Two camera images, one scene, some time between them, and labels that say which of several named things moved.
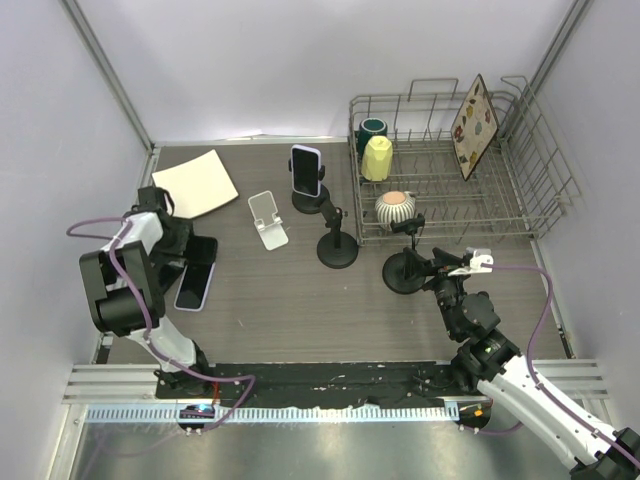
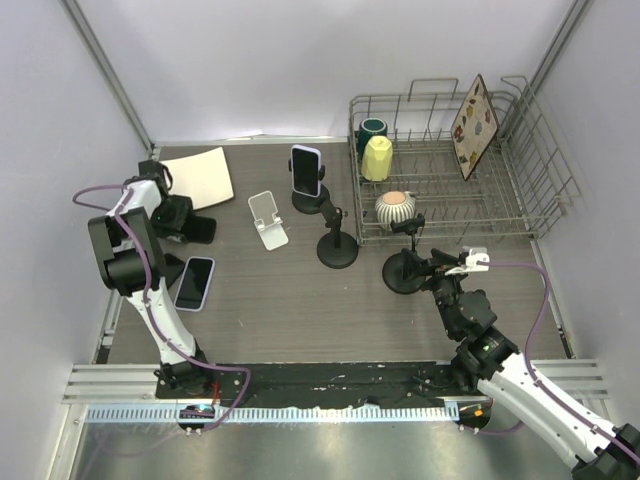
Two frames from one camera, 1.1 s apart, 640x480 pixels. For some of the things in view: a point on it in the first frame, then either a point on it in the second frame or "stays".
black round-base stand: (394, 267) stays
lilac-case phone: (193, 286) stays
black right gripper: (428, 268) stays
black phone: (201, 249) to (201, 229)
